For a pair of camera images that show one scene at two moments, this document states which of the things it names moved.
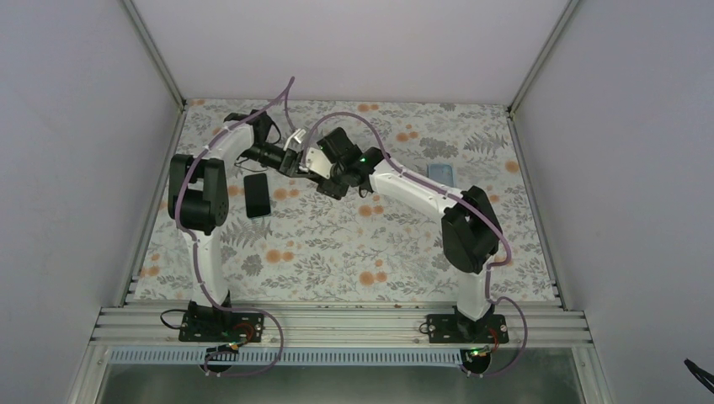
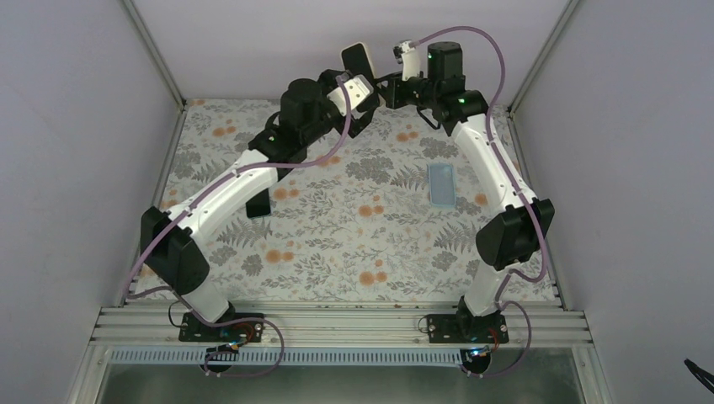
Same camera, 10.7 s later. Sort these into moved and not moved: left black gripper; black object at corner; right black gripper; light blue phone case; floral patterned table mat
Moved: left black gripper; right black gripper
Not moved: light blue phone case; floral patterned table mat; black object at corner
